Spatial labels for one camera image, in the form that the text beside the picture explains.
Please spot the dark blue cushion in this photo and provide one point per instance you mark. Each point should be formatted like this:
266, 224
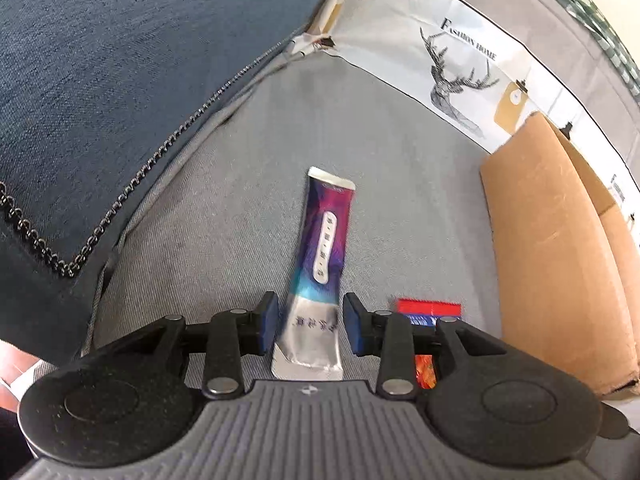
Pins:
115, 75

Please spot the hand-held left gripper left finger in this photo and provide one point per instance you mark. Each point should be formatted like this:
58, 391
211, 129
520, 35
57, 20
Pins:
270, 322

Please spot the green patterned fabric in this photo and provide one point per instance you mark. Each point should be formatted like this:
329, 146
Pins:
590, 5

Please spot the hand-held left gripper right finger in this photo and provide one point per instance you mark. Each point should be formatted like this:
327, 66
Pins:
352, 325

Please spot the small red snack packet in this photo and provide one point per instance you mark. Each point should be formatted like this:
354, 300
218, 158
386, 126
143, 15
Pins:
430, 306

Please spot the purple stick snack packet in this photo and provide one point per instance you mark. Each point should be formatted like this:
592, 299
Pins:
320, 240

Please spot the white deer printed cloth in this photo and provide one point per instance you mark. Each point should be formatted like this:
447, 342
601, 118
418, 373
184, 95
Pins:
400, 20

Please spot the brown cardboard box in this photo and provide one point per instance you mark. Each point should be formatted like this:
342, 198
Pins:
545, 240

